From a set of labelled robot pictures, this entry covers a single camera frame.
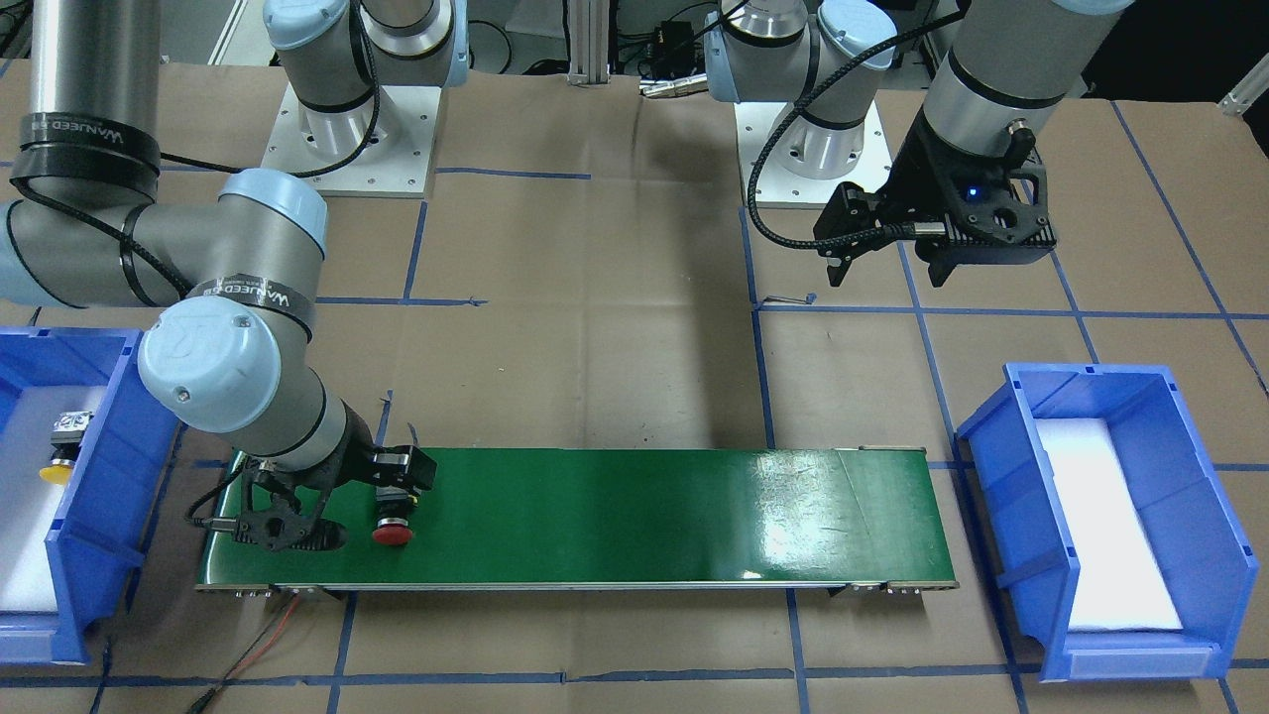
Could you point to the green conveyor belt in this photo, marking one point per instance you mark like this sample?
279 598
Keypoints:
519 518

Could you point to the yellow push button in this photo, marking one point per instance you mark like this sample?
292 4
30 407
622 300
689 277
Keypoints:
66 439

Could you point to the white foam pad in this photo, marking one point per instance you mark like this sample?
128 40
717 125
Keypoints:
1120 584
28 502

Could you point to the red push button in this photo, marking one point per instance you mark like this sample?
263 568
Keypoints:
394 507

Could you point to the aluminium frame post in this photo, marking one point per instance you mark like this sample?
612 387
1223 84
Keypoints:
588 34

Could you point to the blue storage bin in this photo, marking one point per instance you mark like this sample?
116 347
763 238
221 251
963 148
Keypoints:
1205 558
96 540

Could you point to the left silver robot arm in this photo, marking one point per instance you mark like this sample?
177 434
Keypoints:
1010 63

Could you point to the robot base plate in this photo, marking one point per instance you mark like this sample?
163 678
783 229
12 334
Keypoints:
808 163
396 162

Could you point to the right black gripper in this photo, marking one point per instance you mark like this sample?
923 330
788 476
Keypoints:
358 460

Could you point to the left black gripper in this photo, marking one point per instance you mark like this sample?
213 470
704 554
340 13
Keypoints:
918 174

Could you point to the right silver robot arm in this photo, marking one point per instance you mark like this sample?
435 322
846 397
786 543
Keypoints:
234 281

